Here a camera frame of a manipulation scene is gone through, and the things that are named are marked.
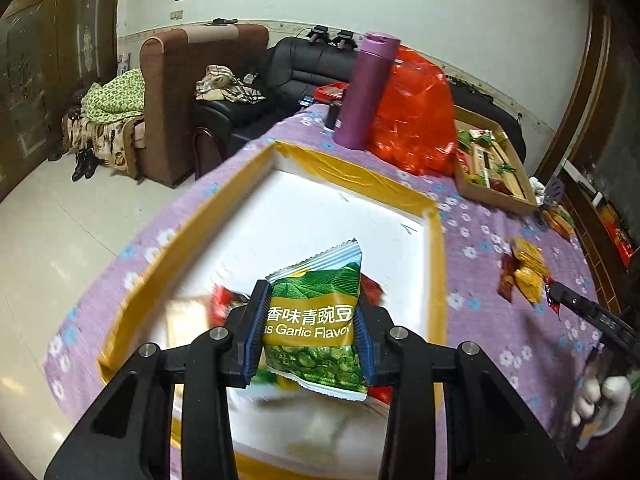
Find white foam box yellow tape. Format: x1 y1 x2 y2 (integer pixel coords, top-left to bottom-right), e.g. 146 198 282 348
97 140 448 480

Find dark wooden cabinet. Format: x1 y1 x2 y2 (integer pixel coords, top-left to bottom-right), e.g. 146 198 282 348
0 0 124 202

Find cardboard tray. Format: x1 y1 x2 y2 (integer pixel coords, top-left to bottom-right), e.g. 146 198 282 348
452 105 539 216

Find black boots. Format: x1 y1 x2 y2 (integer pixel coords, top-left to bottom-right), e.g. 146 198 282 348
71 149 99 182

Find pile of assorted snack packets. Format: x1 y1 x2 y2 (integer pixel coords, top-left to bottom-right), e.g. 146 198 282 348
456 129 531 196

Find small red snack packet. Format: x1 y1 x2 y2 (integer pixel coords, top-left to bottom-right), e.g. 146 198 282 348
544 277 564 312

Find wooden door frame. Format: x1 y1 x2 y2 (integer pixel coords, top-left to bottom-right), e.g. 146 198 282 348
535 0 640 311

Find beige patterned blanket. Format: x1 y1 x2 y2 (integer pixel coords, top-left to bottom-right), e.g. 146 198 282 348
62 109 147 177

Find person's right hand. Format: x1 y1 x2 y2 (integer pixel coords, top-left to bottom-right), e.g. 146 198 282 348
570 359 632 427

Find black leather sofa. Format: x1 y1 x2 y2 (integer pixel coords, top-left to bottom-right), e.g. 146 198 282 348
192 36 527 171

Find brown armchair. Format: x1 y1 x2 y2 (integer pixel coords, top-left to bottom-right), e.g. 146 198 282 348
137 24 271 189

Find yellow snack packet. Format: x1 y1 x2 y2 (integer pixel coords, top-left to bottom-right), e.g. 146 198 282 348
515 264 547 304
511 238 547 267

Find red plastic bag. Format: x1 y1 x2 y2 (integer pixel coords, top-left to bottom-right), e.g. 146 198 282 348
367 46 457 177

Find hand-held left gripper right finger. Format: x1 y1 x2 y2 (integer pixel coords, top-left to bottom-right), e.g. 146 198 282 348
351 300 567 480

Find green pea snack packet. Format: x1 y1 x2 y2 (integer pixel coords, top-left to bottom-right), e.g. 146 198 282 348
264 238 372 404

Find red box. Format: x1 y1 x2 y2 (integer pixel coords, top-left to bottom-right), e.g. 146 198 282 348
315 82 351 101

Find purple thermos bottle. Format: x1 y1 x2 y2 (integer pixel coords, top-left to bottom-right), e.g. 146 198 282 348
333 32 401 150

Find plaid cloth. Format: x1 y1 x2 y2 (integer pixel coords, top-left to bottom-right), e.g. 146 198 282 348
194 65 262 104

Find purple floral tablecloth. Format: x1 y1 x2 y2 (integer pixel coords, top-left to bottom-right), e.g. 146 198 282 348
44 102 621 480

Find green patterned blanket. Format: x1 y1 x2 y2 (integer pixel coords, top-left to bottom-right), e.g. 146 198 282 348
82 69 147 124

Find dark red snack packet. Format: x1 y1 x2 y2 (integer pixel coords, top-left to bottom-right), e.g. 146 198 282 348
497 254 519 304

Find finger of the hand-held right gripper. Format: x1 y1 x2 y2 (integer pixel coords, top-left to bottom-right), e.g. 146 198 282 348
549 281 615 330

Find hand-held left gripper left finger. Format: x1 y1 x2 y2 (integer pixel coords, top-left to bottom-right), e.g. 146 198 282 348
44 280 273 480

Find orange snack packet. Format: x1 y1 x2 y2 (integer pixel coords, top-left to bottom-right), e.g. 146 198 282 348
542 207 576 239

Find red package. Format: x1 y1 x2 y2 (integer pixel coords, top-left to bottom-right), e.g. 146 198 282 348
604 209 639 267

